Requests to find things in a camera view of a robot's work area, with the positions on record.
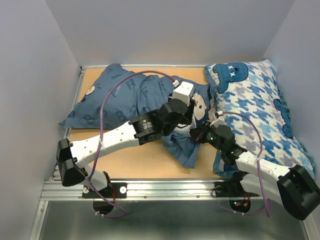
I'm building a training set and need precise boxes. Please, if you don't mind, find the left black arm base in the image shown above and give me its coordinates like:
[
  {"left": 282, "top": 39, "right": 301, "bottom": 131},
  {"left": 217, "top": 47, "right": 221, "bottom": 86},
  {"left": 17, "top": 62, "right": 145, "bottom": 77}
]
[{"left": 81, "top": 182, "right": 128, "bottom": 215}]

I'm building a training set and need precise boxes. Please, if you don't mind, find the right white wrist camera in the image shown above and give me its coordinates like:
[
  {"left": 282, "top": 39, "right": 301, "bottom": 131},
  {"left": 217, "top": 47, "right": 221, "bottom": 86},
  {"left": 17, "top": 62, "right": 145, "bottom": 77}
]
[{"left": 210, "top": 110, "right": 226, "bottom": 127}]

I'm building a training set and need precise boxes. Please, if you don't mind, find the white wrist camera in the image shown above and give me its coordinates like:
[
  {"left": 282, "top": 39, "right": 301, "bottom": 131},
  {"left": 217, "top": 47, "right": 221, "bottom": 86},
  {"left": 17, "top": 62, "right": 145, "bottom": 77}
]
[
  {"left": 172, "top": 80, "right": 194, "bottom": 106},
  {"left": 210, "top": 110, "right": 226, "bottom": 127}
]

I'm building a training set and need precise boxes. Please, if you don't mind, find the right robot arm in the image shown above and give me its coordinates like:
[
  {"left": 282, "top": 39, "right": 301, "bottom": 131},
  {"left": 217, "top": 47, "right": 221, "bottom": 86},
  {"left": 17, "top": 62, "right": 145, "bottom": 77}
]
[{"left": 190, "top": 123, "right": 320, "bottom": 221}]

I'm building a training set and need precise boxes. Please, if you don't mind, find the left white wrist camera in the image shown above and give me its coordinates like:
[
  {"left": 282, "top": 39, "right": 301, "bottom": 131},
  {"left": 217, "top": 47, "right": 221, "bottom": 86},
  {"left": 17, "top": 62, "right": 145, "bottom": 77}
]
[{"left": 172, "top": 80, "right": 194, "bottom": 106}]

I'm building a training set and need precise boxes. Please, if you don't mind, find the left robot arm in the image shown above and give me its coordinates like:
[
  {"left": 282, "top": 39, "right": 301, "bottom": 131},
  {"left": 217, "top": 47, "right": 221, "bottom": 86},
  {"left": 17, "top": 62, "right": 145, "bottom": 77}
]
[{"left": 56, "top": 98, "right": 195, "bottom": 197}]

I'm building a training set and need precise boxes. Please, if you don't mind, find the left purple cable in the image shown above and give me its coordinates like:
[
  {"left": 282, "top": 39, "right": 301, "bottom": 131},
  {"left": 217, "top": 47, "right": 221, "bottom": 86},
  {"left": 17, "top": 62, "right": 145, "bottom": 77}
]
[{"left": 87, "top": 70, "right": 180, "bottom": 218}]

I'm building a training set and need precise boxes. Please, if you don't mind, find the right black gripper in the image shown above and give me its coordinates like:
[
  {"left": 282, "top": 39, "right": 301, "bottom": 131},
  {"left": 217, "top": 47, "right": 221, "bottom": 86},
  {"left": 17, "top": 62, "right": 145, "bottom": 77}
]
[{"left": 186, "top": 120, "right": 225, "bottom": 153}]

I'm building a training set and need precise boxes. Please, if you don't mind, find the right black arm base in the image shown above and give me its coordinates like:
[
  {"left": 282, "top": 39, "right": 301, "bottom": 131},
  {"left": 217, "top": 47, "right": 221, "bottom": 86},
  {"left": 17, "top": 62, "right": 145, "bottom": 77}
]
[{"left": 210, "top": 180, "right": 264, "bottom": 216}]

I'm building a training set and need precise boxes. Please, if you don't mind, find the dark blue lettered pillowcase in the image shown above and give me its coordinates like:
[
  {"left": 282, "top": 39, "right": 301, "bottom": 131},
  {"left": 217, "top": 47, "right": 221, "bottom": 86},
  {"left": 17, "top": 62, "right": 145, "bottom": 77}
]
[{"left": 59, "top": 63, "right": 217, "bottom": 169}]

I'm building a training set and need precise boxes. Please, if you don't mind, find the blue houndstooth bear pillow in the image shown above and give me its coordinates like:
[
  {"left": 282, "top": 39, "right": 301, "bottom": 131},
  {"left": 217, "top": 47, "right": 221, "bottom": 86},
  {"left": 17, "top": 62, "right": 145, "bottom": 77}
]
[{"left": 204, "top": 59, "right": 316, "bottom": 178}]

